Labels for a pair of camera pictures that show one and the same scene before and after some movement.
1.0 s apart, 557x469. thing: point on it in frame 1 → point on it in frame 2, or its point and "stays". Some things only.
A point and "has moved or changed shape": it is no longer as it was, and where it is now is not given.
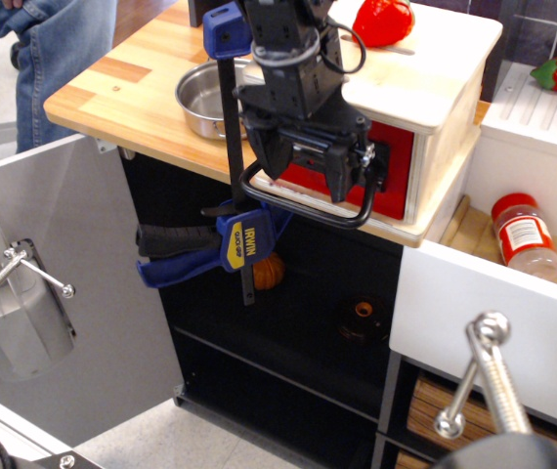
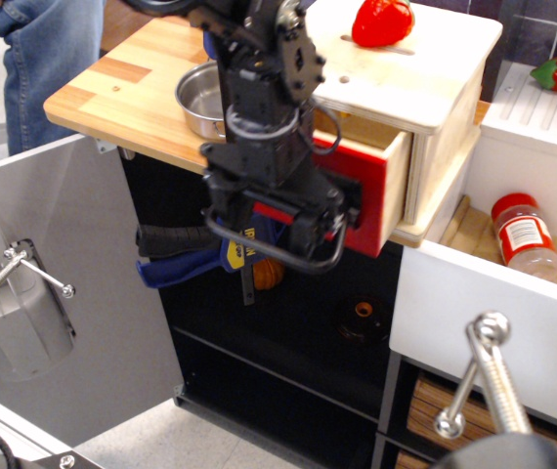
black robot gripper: (302, 106) → (269, 159)
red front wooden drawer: (389, 191) has moved or changed shape
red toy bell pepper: (381, 23) stays
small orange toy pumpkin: (269, 272) stays
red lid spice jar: (525, 236) stays
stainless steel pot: (199, 96) stays
